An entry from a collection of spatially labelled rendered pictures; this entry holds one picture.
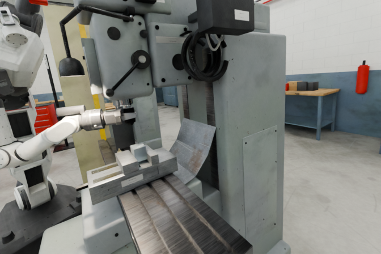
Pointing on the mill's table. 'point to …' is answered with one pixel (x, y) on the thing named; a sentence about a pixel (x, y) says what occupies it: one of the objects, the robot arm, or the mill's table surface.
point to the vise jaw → (127, 162)
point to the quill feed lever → (138, 56)
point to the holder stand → (123, 135)
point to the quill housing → (120, 55)
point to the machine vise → (149, 165)
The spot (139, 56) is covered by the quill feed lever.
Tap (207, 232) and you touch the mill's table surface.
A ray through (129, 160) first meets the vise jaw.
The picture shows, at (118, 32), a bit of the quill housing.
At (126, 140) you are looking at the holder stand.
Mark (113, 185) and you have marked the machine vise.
